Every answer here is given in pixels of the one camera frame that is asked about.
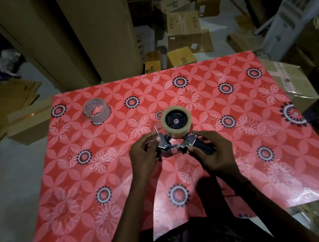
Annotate person's right hand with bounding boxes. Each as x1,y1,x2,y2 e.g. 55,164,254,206
184,125,243,187

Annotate person's left hand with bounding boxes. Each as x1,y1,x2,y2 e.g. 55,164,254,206
125,129,172,187

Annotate clear tape roll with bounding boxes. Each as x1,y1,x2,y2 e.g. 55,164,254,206
159,103,195,141

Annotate black metal tape dispenser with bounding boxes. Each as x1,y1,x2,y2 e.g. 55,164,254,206
150,104,217,164

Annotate person's right forearm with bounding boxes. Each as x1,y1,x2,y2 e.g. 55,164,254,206
227,164,319,242

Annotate person's left forearm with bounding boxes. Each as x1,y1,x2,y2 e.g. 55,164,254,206
84,178,169,242

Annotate red floral table cover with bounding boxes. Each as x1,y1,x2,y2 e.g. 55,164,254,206
0,40,319,242

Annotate taped plastic-wrapped cardboard box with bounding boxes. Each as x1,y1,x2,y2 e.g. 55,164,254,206
259,50,319,119

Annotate brown cardboard box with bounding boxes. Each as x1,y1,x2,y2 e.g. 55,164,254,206
2,98,60,148

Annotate tall brown cardboard carton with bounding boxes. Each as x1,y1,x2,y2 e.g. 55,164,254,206
0,0,102,102
51,0,145,89

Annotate pile of cardboard boxes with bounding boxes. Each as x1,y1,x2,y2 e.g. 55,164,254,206
125,0,267,75

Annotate white crumpled plastic bag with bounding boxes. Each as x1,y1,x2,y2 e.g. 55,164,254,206
0,48,23,80

